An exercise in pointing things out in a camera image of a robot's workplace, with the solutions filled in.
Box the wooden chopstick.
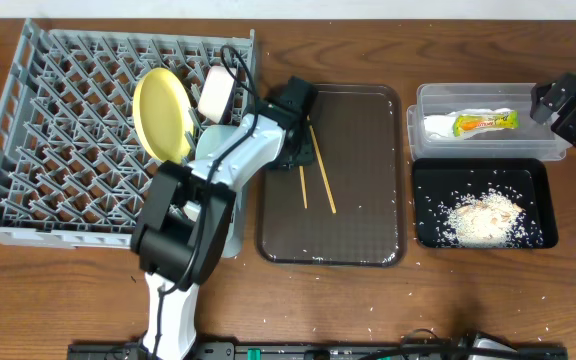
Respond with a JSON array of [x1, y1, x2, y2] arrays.
[[299, 166, 308, 209], [307, 115, 337, 214]]

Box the light blue bowl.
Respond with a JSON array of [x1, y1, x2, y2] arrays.
[[195, 125, 237, 160]]

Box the white plate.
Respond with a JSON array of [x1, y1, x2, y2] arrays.
[[198, 66, 235, 124]]

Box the green snack wrapper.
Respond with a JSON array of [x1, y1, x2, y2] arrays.
[[423, 108, 520, 140]]

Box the yellow plate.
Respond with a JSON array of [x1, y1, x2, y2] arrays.
[[132, 68, 194, 164]]

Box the small white cup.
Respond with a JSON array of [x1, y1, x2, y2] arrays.
[[182, 201, 201, 222]]

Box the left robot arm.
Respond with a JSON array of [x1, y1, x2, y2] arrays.
[[131, 77, 318, 359]]

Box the pile of rice waste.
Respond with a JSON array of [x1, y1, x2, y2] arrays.
[[417, 186, 544, 248]]

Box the black waste tray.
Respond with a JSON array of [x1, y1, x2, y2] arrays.
[[412, 158, 559, 249]]

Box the dark brown serving tray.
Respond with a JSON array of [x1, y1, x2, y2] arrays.
[[256, 84, 407, 267]]

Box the clear plastic bin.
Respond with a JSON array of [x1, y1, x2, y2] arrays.
[[407, 83, 570, 161]]

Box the grey plastic dish rack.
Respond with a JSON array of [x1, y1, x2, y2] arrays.
[[0, 18, 260, 259]]

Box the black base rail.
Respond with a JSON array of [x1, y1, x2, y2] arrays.
[[66, 327, 569, 360]]

